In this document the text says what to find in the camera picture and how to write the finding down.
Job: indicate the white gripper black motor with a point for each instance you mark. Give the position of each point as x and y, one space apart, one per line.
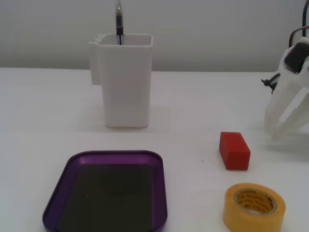
290 96

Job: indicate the red rectangular cube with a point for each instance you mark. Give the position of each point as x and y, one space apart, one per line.
235 152

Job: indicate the yellow tape roll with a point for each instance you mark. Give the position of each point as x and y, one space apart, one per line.
241 217

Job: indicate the purple metal tray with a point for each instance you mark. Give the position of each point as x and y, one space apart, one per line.
158 174

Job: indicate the white plastic pen holder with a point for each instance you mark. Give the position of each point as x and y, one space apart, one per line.
125 84

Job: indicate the black ballpoint pen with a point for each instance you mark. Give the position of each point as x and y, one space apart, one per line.
119 21

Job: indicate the black tray liner pad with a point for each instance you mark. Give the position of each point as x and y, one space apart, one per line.
106 198

